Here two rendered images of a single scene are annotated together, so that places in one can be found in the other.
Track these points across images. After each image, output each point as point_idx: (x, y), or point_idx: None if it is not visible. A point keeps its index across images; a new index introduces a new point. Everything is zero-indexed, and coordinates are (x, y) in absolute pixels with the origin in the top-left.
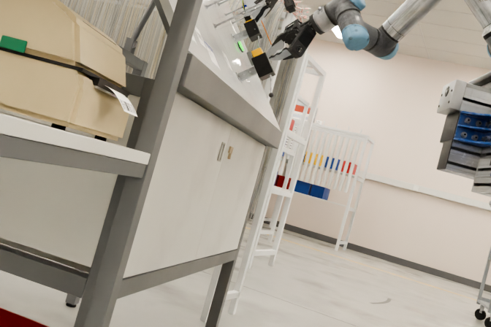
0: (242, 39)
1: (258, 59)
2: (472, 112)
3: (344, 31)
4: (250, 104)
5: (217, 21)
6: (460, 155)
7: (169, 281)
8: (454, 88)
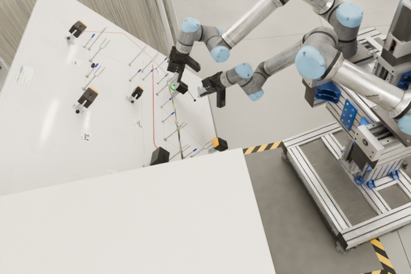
0: (156, 51)
1: (218, 147)
2: (322, 83)
3: (249, 96)
4: (218, 151)
5: (180, 134)
6: (318, 100)
7: None
8: (312, 79)
